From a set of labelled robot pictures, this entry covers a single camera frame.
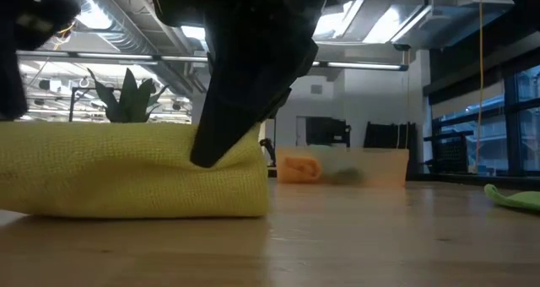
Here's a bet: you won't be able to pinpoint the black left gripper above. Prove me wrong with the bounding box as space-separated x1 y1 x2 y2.
0 0 82 122

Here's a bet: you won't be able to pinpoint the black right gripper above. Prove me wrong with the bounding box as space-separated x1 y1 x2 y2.
146 0 354 169

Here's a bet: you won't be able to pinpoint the orange microfiber towel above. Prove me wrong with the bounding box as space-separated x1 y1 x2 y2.
277 154 323 184

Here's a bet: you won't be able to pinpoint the yellow microfiber towel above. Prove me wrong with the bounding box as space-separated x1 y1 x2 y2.
0 121 270 219

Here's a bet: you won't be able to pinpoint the orange plastic basket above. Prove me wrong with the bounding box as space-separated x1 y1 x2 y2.
274 146 411 190

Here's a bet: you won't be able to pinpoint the green microfiber towel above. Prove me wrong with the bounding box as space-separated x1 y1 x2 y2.
483 183 540 214

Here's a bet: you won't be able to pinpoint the black cabinet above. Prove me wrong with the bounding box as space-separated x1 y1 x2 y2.
305 116 352 147

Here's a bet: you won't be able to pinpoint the green artificial plant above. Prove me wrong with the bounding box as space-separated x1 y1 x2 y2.
86 67 170 124

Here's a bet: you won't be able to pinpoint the overhead beam with light strips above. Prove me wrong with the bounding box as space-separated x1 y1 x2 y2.
16 50 409 72

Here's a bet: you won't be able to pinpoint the black cases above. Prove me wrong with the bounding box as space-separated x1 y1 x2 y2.
364 121 419 150

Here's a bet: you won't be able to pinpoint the black mesh bin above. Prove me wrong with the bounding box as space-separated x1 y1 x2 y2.
424 130 474 175

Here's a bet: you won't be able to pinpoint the black overhead camera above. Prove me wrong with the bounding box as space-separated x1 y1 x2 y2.
52 20 78 41

